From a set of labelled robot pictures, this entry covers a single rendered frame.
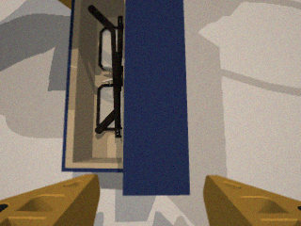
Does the black glasses frame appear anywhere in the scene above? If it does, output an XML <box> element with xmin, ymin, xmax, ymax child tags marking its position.
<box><xmin>87</xmin><ymin>5</ymin><xmax>124</xmax><ymax>139</ymax></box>

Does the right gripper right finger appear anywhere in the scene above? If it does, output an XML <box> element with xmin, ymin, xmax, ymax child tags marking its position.
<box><xmin>203</xmin><ymin>175</ymin><xmax>301</xmax><ymax>226</ymax></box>

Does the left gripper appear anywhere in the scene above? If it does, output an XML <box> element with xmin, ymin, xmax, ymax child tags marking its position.
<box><xmin>58</xmin><ymin>0</ymin><xmax>71</xmax><ymax>9</ymax></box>

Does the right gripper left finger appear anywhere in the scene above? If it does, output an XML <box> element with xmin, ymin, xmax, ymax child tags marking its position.
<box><xmin>0</xmin><ymin>174</ymin><xmax>101</xmax><ymax>226</ymax></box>

